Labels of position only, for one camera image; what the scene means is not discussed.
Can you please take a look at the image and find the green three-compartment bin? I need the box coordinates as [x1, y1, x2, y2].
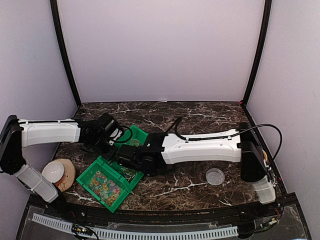
[75, 124, 149, 214]

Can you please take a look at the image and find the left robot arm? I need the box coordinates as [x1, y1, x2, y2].
[0, 113, 124, 218]

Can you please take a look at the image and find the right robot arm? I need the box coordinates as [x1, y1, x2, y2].
[117, 117, 279, 217]

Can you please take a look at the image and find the green yellow candies pile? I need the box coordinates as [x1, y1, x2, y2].
[128, 138, 144, 148]

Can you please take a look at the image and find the blue mixed candies pile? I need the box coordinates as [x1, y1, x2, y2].
[118, 166, 137, 183]

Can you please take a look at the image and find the wooden slice coaster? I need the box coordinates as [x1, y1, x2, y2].
[54, 158, 76, 192]

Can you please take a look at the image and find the white bowl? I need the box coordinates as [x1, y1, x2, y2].
[41, 161, 65, 183]

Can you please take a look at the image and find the clear plastic lid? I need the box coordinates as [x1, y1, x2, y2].
[205, 168, 225, 186]

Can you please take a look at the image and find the white slotted cable duct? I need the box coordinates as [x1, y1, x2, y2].
[31, 212, 239, 240]

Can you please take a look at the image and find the black front rail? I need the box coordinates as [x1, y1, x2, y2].
[27, 193, 298, 226]

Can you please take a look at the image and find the left black frame post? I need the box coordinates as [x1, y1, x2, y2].
[49, 0, 82, 108]

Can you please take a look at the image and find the black frame post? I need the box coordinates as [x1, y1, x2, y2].
[241, 0, 272, 108]
[49, 0, 82, 108]

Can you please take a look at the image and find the right black frame post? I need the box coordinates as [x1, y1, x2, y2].
[241, 0, 272, 108]

